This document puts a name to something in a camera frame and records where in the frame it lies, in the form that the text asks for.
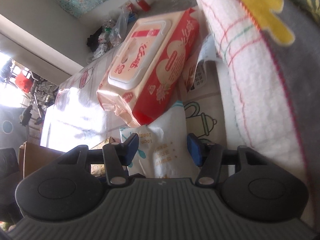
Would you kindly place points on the red wet wipes pack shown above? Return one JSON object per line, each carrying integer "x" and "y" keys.
{"x": 139, "y": 83}

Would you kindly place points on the grey star blanket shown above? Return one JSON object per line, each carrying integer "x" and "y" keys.
{"x": 299, "y": 66}

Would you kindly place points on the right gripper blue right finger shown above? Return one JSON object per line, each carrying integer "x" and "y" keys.
{"x": 208, "y": 157}

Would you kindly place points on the gold tissue pack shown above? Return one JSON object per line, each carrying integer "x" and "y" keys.
{"x": 97, "y": 167}

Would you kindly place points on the white cotton pad pack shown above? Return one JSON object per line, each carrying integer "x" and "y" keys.
{"x": 162, "y": 151}

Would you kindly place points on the brown cardboard box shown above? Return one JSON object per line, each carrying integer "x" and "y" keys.
{"x": 32, "y": 157}

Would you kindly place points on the clear plastic bag clutter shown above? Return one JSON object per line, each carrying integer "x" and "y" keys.
{"x": 110, "y": 34}

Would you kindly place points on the red thermos bottle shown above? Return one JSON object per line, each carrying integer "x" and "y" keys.
{"x": 143, "y": 5}

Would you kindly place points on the wheelchair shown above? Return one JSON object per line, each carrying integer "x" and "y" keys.
{"x": 41, "y": 94}

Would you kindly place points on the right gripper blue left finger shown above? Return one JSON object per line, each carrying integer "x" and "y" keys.
{"x": 118, "y": 156}

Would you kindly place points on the white checked quilt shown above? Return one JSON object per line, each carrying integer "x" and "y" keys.
{"x": 261, "y": 115}

